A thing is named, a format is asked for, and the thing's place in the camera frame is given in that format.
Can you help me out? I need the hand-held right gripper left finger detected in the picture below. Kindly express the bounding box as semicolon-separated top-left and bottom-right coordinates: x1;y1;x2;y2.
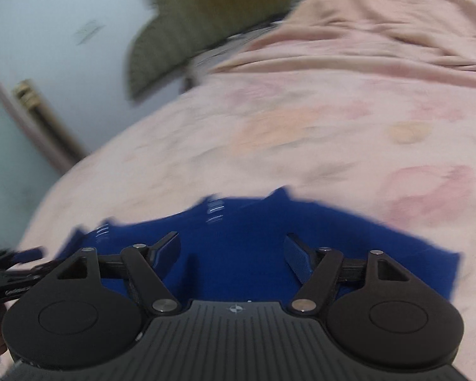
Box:
51;231;182;317

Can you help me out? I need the green upholstered headboard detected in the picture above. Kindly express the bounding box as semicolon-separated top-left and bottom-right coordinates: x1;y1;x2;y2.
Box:
127;0;308;100

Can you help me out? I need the gold tower air conditioner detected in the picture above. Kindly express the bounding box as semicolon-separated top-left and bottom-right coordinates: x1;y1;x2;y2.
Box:
12;80;88;161

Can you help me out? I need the pink floral blanket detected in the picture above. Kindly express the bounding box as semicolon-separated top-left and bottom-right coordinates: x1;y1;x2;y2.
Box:
16;59;476;381

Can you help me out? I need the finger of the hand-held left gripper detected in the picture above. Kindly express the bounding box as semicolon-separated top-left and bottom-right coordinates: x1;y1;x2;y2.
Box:
6;260;70;283
0;247;46;271

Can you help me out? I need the peach blanket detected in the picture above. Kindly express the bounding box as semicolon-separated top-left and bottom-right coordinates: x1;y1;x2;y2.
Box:
210;0;476;88

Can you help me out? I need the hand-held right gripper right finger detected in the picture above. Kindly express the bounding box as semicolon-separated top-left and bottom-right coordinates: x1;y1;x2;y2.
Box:
283;233;415;317

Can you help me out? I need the frosted glass door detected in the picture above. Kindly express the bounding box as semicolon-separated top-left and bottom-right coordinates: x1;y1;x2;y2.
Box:
0;75;60;243

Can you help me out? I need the brown door frame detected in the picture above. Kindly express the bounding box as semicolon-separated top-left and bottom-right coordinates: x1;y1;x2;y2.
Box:
0;57;78;173

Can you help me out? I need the blue beaded sweater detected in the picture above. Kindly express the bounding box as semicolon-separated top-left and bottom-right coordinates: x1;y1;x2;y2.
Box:
57;186;461;306

